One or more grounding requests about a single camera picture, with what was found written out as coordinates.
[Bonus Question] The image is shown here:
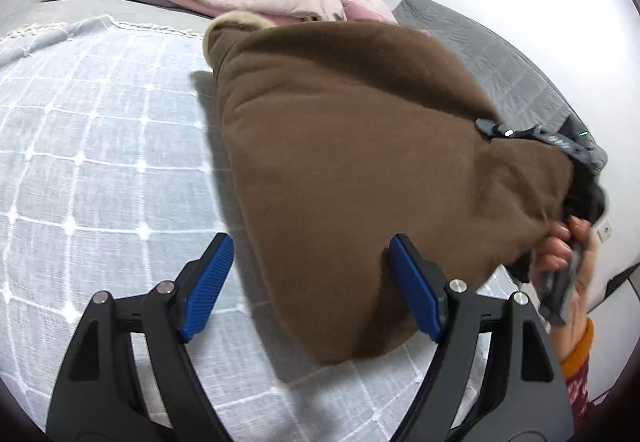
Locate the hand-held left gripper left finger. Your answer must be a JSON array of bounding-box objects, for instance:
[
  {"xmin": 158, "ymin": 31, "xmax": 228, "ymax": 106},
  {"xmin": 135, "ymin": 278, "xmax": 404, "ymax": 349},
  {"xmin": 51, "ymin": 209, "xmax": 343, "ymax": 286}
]
[{"xmin": 45, "ymin": 232, "xmax": 236, "ymax": 442}]

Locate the brown coat with fur collar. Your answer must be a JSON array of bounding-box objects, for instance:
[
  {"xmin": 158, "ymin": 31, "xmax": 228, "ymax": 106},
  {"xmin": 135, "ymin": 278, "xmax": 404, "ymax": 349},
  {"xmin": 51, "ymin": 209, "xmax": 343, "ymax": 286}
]
[{"xmin": 202, "ymin": 12, "xmax": 576, "ymax": 368}]

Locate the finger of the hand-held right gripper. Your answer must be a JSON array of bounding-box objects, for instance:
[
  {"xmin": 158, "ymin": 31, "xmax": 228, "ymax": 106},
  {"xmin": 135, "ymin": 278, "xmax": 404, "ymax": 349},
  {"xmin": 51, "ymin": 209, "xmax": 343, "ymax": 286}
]
[{"xmin": 474, "ymin": 118, "xmax": 540, "ymax": 141}]

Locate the grey bed sheet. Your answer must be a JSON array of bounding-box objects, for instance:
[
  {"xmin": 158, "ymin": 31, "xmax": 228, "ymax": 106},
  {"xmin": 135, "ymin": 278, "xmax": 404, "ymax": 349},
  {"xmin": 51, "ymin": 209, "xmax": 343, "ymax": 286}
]
[{"xmin": 0, "ymin": 0, "xmax": 216, "ymax": 38}]

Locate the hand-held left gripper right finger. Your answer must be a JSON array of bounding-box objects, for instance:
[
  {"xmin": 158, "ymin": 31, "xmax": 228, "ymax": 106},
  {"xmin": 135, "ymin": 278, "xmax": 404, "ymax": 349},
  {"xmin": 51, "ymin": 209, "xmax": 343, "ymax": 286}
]
[{"xmin": 389, "ymin": 233, "xmax": 576, "ymax": 442}]

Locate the person's right hand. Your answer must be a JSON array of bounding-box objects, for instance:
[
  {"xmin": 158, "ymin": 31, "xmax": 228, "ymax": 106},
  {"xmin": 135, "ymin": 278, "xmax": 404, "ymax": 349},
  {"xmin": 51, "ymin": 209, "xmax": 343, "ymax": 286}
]
[{"xmin": 531, "ymin": 216, "xmax": 601, "ymax": 348}]

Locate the person's right forearm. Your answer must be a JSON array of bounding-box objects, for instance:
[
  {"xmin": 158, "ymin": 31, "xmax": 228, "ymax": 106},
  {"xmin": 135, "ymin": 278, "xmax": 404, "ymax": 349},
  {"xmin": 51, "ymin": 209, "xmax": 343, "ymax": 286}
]
[{"xmin": 552, "ymin": 317, "xmax": 600, "ymax": 433}]

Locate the light blue checkered blanket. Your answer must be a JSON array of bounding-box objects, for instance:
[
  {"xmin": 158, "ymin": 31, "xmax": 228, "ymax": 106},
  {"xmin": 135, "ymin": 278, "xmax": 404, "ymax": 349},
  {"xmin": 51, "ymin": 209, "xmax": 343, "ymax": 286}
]
[{"xmin": 0, "ymin": 16, "xmax": 541, "ymax": 442}]

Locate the pink pillow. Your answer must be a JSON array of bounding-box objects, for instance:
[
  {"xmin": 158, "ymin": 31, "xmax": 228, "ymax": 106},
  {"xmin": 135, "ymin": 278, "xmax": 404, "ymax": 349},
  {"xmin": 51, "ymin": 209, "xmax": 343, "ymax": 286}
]
[{"xmin": 341, "ymin": 0, "xmax": 398, "ymax": 26}]

